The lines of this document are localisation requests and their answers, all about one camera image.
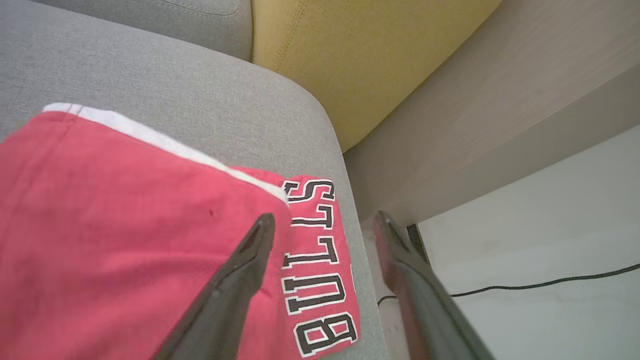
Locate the small grey sofa cushion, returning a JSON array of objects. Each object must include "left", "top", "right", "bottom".
[{"left": 30, "top": 0, "right": 254, "bottom": 62}]

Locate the red jersey with white stripes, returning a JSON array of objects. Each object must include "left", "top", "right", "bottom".
[{"left": 0, "top": 102, "right": 362, "bottom": 360}]

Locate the yellow sofa cushion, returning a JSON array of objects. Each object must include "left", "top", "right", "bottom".
[{"left": 251, "top": 0, "right": 503, "bottom": 154}]

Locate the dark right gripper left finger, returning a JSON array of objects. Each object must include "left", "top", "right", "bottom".
[{"left": 152, "top": 213, "right": 276, "bottom": 360}]

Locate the long black floor cable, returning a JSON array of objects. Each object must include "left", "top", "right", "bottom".
[{"left": 376, "top": 262, "right": 640, "bottom": 307}]

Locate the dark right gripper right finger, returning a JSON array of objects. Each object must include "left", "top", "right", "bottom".
[{"left": 372, "top": 211, "right": 497, "bottom": 360}]

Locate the large grey sofa seat cushion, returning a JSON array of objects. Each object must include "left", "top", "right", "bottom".
[{"left": 0, "top": 0, "right": 392, "bottom": 360}]

